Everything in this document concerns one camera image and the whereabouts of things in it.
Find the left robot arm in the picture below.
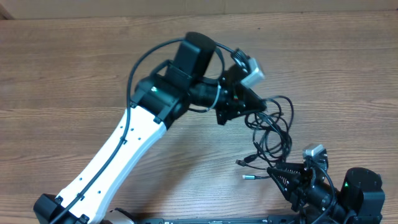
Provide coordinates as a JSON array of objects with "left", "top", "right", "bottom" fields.
[{"left": 34, "top": 32, "right": 266, "bottom": 223}]

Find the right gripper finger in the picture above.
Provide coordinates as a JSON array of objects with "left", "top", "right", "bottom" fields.
[
  {"left": 274, "top": 162, "right": 304, "bottom": 173},
  {"left": 267, "top": 167, "right": 300, "bottom": 199}
]

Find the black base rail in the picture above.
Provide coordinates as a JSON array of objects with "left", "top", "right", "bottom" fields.
[{"left": 134, "top": 215, "right": 304, "bottom": 224}]

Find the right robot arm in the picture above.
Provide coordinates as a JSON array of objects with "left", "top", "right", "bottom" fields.
[{"left": 267, "top": 160, "right": 386, "bottom": 224}]

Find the black USB cable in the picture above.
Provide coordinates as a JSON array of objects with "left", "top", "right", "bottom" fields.
[{"left": 235, "top": 95, "right": 295, "bottom": 181}]

